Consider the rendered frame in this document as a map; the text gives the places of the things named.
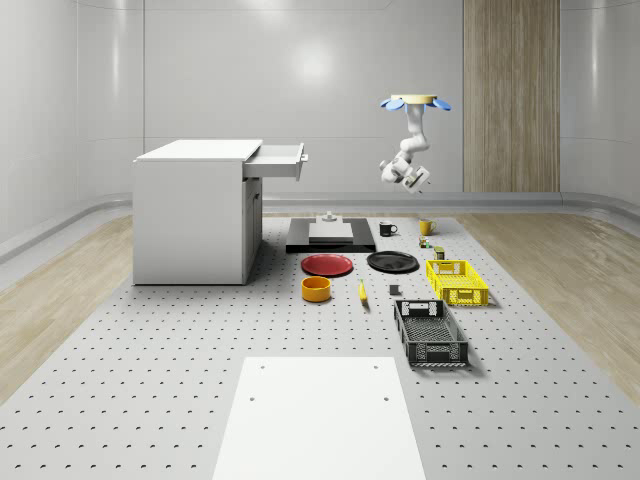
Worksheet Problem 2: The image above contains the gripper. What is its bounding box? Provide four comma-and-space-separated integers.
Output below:
401, 166, 433, 196

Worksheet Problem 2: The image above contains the drone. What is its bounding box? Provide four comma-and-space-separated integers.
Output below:
378, 93, 453, 113

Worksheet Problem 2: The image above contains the black plate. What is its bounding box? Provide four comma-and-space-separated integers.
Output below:
366, 250, 421, 274

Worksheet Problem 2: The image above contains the red plate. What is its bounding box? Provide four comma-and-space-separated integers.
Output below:
300, 253, 355, 277

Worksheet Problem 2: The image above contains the yellow basket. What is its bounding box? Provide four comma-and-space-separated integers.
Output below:
425, 259, 491, 307

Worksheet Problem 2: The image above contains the white drawer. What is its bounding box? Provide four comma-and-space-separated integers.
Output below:
242, 141, 310, 183

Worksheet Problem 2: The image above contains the yellow bowl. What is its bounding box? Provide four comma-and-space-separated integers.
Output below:
300, 276, 333, 303

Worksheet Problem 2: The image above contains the dark grey basket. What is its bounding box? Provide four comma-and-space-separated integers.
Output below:
392, 298, 471, 369

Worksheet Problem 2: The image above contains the white cabinet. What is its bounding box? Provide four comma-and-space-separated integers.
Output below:
132, 138, 265, 287

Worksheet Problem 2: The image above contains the white board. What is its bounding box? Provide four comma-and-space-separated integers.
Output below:
211, 356, 428, 480

